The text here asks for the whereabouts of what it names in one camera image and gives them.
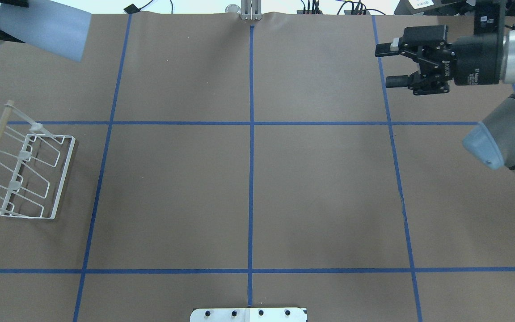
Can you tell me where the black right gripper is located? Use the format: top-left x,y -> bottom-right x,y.
375,25 -> 503,96

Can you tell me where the light blue plastic cup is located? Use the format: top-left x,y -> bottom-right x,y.
0,0 -> 92,62

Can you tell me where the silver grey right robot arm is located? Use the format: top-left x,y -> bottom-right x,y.
374,25 -> 515,174

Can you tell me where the black power strip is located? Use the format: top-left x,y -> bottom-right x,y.
342,7 -> 371,16

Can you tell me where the small black device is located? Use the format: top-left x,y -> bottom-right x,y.
123,4 -> 141,14

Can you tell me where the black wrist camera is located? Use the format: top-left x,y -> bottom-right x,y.
473,0 -> 506,35

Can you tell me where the white wire cup rack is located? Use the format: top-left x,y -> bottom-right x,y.
0,101 -> 78,220

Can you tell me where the aluminium frame post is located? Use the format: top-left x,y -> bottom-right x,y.
240,0 -> 263,21

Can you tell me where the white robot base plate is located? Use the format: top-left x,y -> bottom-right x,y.
190,307 -> 308,322

